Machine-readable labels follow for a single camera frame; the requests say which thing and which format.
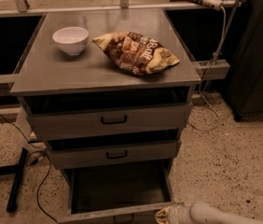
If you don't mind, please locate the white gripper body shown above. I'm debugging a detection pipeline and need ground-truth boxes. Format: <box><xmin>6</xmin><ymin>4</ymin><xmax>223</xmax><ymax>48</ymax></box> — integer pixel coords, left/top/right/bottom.
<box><xmin>168</xmin><ymin>205</ymin><xmax>193</xmax><ymax>224</ymax></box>

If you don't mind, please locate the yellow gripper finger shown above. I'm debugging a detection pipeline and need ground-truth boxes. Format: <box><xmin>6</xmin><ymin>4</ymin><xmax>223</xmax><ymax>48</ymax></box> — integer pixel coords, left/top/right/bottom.
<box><xmin>155</xmin><ymin>207</ymin><xmax>170</xmax><ymax>224</ymax></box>

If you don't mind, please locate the grey bottom drawer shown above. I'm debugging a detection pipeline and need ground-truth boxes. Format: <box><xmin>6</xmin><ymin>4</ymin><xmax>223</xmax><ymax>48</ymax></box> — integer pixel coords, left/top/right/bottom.
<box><xmin>58</xmin><ymin>161</ymin><xmax>175</xmax><ymax>224</ymax></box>

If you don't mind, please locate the grey drawer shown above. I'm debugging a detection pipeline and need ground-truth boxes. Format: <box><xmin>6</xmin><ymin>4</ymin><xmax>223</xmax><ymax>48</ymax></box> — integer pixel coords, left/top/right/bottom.
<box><xmin>27</xmin><ymin>103</ymin><xmax>192</xmax><ymax>141</ymax></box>
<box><xmin>58</xmin><ymin>161</ymin><xmax>175</xmax><ymax>224</ymax></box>
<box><xmin>46</xmin><ymin>140</ymin><xmax>181</xmax><ymax>169</ymax></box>

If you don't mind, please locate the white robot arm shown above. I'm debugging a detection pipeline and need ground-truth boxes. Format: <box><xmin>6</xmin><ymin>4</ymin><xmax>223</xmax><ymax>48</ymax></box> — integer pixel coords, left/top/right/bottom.
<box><xmin>155</xmin><ymin>202</ymin><xmax>263</xmax><ymax>224</ymax></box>

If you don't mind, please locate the grey top drawer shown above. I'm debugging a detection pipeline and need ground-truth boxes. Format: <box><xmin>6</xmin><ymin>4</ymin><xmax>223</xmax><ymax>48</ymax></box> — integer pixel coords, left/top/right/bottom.
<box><xmin>27</xmin><ymin>103</ymin><xmax>192</xmax><ymax>141</ymax></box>

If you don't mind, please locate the grey middle drawer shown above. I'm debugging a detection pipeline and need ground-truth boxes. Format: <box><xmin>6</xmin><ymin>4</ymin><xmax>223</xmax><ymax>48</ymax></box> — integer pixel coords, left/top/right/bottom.
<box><xmin>46</xmin><ymin>140</ymin><xmax>181</xmax><ymax>169</ymax></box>

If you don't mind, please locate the grey drawer cabinet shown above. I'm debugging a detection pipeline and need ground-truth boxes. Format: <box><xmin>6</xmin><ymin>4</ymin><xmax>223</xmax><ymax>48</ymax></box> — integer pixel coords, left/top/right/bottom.
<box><xmin>9</xmin><ymin>7</ymin><xmax>202</xmax><ymax>170</ymax></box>

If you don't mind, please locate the dark cabinet at right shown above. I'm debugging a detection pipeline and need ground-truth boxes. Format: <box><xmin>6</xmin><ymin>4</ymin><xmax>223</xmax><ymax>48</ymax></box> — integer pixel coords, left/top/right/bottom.
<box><xmin>224</xmin><ymin>0</ymin><xmax>263</xmax><ymax>121</ymax></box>

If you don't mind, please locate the black metal stand foot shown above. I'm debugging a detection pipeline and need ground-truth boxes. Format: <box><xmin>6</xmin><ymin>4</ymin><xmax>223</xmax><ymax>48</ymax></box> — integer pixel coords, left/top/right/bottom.
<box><xmin>0</xmin><ymin>147</ymin><xmax>28</xmax><ymax>213</ymax></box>

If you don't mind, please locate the brown yellow chip bag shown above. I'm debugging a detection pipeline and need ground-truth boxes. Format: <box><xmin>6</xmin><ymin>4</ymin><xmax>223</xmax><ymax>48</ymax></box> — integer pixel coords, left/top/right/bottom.
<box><xmin>92</xmin><ymin>32</ymin><xmax>179</xmax><ymax>77</ymax></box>

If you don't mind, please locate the white ceramic bowl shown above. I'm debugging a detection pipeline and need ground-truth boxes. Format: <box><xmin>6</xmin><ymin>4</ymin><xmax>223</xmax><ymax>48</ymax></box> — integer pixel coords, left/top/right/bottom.
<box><xmin>52</xmin><ymin>27</ymin><xmax>89</xmax><ymax>56</ymax></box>

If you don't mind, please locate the white hanging cable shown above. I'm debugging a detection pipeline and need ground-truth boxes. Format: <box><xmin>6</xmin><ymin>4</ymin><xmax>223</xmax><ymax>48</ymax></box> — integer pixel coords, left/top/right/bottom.
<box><xmin>188</xmin><ymin>5</ymin><xmax>228</xmax><ymax>133</ymax></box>

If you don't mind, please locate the grey metal frame rail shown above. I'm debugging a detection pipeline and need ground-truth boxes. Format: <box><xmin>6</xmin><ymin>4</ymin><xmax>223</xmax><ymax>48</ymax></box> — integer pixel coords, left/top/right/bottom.
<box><xmin>193</xmin><ymin>60</ymin><xmax>230</xmax><ymax>80</ymax></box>

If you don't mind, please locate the black floor cable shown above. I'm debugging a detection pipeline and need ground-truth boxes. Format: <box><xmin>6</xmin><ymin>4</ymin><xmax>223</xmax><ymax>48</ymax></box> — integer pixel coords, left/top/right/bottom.
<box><xmin>0</xmin><ymin>105</ymin><xmax>59</xmax><ymax>223</ymax></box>

